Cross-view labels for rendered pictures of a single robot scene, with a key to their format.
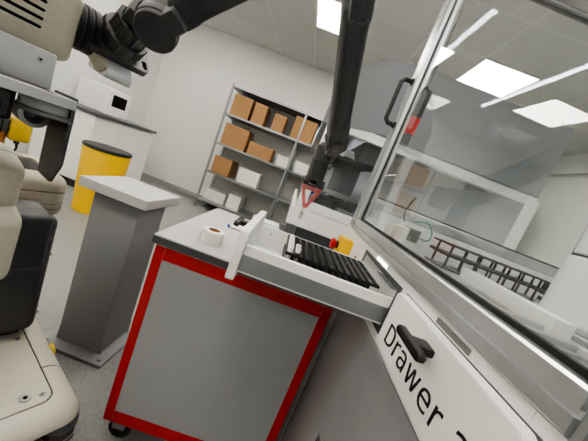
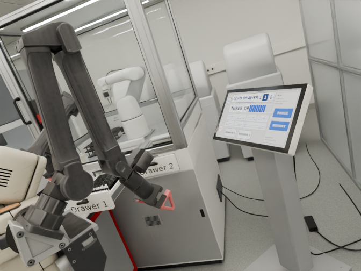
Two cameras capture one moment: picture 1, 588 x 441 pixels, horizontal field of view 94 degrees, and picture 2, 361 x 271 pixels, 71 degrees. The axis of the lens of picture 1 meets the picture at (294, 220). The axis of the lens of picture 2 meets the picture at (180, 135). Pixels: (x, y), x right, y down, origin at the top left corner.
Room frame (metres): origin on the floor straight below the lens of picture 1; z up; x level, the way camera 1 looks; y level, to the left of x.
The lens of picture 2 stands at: (-0.32, 1.12, 1.45)
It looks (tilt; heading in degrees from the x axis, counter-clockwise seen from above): 16 degrees down; 288
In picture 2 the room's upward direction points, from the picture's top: 18 degrees counter-clockwise
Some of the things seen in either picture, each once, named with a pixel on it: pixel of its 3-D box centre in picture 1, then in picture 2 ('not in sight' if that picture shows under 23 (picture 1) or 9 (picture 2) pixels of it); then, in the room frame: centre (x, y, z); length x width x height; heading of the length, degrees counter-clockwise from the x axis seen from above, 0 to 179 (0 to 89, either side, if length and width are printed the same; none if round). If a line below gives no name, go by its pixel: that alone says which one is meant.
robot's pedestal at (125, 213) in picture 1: (114, 265); not in sight; (1.15, 0.69, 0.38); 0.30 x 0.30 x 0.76; 0
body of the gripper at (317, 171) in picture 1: (316, 172); (51, 168); (0.89, -0.01, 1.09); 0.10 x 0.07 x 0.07; 3
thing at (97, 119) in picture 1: (100, 136); not in sight; (3.52, 2.75, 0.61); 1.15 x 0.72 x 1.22; 0
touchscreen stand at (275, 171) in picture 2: not in sight; (276, 207); (-0.31, -0.17, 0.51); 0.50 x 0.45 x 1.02; 44
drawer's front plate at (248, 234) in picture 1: (249, 238); (88, 203); (0.66, 0.09, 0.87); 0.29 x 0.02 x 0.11; 2
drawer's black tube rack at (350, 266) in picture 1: (324, 268); (105, 185); (0.66, -0.11, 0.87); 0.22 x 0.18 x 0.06; 92
